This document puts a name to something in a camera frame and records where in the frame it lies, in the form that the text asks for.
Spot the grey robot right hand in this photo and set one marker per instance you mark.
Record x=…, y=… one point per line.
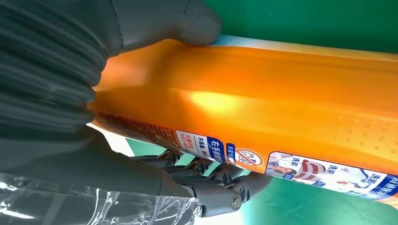
x=77, y=174

